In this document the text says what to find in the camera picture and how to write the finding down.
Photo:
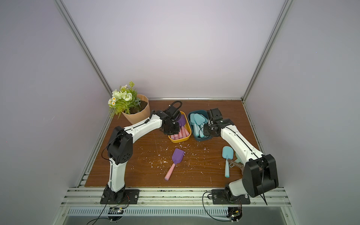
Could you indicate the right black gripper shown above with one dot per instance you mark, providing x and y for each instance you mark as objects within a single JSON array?
[{"x": 209, "y": 131}]

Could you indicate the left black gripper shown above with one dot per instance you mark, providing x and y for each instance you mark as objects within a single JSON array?
[{"x": 176, "y": 131}]

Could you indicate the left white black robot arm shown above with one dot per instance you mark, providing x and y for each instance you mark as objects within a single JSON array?
[{"x": 120, "y": 145}]

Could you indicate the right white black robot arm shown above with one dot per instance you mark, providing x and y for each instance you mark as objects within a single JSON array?
[{"x": 259, "y": 174}]

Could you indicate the dark teal storage box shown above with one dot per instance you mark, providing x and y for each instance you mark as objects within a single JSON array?
[{"x": 204, "y": 114}]

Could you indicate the yellow storage box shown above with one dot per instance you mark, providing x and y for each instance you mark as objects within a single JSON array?
[{"x": 187, "y": 126}]

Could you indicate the terracotta flower pot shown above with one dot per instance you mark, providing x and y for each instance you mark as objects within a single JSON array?
[{"x": 141, "y": 115}]

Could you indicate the brown slotted scoop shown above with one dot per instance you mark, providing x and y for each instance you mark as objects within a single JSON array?
[{"x": 233, "y": 163}]

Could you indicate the white flowers green plant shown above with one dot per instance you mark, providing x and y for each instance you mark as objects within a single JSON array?
[{"x": 124, "y": 100}]

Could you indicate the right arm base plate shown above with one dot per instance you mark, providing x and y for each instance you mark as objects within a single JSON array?
[{"x": 224, "y": 196}]

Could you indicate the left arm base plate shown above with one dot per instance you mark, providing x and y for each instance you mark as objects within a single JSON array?
[{"x": 124, "y": 196}]

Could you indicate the aluminium front rail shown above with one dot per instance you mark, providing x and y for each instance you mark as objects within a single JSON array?
[{"x": 167, "y": 196}]

